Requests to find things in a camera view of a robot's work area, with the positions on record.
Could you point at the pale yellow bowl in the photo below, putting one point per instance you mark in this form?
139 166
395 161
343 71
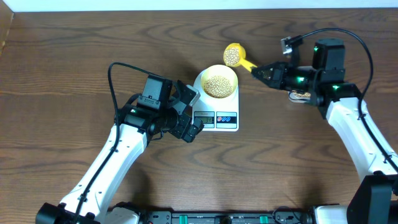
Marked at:
221 70

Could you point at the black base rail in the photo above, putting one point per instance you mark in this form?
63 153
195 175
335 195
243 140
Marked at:
217 217

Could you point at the yellow plastic measuring scoop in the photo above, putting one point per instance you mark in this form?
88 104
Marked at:
235 55

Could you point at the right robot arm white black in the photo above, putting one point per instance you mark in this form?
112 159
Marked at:
340 103

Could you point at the white digital kitchen scale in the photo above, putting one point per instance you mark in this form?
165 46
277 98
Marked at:
217 114

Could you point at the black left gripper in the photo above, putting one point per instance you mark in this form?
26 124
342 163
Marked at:
179 131

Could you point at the clear plastic container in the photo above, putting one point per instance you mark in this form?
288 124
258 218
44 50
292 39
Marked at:
296 101

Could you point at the soybeans in yellow bowl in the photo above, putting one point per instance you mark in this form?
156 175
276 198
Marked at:
218 87

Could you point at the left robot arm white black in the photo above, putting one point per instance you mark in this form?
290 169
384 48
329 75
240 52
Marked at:
159 109

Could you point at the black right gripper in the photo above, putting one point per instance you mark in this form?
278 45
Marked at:
278 70

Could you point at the soybeans pile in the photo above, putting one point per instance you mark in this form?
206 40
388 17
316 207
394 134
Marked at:
301 96

